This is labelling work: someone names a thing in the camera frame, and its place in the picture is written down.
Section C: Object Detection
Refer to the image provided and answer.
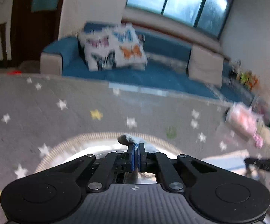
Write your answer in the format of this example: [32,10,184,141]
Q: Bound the grey star-print mat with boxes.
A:
[0,73,270,215]

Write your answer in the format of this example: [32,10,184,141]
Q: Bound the blue sofa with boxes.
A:
[40,22,259,105]

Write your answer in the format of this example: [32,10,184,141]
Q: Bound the light blue cloth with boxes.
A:
[201,151,263,181]

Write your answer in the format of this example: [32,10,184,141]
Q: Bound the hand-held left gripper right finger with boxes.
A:
[138,143,210,193]

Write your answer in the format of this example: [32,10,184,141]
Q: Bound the butterfly print pillow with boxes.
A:
[78,29,118,71]
[110,24,148,69]

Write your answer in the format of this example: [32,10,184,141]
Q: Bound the round basket with ribbed rim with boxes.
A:
[33,132,185,185]

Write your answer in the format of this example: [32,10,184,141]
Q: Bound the row of colourful toys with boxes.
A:
[229,61,260,90]

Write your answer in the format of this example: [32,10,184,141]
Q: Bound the dark wooden door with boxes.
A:
[10,0,68,67]

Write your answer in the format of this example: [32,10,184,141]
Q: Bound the large window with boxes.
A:
[126,0,235,39]

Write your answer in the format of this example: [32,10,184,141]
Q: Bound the grey white garment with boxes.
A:
[117,133,160,153]

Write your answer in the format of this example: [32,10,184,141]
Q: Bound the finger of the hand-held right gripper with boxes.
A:
[244,157,270,172]

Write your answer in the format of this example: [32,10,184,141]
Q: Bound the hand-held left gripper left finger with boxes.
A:
[62,144,138,192]

